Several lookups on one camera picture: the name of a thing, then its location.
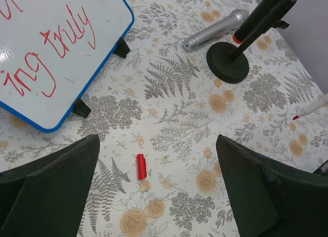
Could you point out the blue framed whiteboard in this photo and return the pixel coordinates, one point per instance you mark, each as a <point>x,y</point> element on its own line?
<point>51,51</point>

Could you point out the red whiteboard marker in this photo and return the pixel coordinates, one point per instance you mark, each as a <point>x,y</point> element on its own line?
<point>312,107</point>

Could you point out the floral table mat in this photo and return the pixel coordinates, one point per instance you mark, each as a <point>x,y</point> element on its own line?
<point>166,104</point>

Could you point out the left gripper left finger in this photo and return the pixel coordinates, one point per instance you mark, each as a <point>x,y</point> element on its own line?
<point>47,196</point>

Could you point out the black microphone on stand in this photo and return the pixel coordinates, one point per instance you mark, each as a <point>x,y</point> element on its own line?
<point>228,61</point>

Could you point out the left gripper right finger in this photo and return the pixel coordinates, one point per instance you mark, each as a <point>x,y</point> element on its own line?
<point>269,198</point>

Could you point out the red marker cap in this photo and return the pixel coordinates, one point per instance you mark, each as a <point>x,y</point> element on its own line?
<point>142,167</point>

